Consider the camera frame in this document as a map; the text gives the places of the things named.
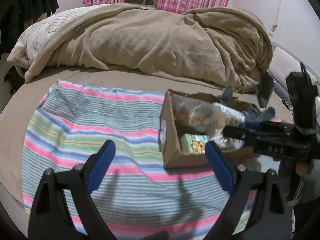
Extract dark hanging clothes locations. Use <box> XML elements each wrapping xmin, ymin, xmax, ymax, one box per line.
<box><xmin>1</xmin><ymin>0</ymin><xmax>59</xmax><ymax>54</ymax></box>

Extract dark grey socks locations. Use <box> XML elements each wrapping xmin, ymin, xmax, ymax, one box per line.
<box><xmin>219</xmin><ymin>86</ymin><xmax>233</xmax><ymax>106</ymax></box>

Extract bag of cotton swabs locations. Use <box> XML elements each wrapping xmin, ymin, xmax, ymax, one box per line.
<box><xmin>206</xmin><ymin>102</ymin><xmax>245</xmax><ymax>152</ymax></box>

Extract white wall cable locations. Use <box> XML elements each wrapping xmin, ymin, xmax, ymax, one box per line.
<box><xmin>268</xmin><ymin>0</ymin><xmax>284</xmax><ymax>37</ymax></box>

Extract beige embroidered pillow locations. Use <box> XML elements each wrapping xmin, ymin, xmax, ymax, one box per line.
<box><xmin>268</xmin><ymin>47</ymin><xmax>302</xmax><ymax>90</ymax></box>

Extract green cartoon tissue pack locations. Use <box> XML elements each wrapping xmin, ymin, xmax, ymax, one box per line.
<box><xmin>180</xmin><ymin>134</ymin><xmax>209</xmax><ymax>154</ymax></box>

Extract brown cardboard box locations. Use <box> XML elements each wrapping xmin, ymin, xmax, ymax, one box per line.
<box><xmin>159</xmin><ymin>87</ymin><xmax>261</xmax><ymax>168</ymax></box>

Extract grey blue pillow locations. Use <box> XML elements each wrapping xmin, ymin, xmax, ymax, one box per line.
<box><xmin>273</xmin><ymin>80</ymin><xmax>290</xmax><ymax>102</ymax></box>

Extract clear bag of snacks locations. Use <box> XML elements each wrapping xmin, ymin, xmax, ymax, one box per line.
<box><xmin>170</xmin><ymin>94</ymin><xmax>219</xmax><ymax>134</ymax></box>

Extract tan fleece blanket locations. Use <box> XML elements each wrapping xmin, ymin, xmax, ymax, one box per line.
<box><xmin>7</xmin><ymin>3</ymin><xmax>273</xmax><ymax>93</ymax></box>

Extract striped colourful towel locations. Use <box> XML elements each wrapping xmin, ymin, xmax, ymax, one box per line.
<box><xmin>21</xmin><ymin>78</ymin><xmax>282</xmax><ymax>240</ymax></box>

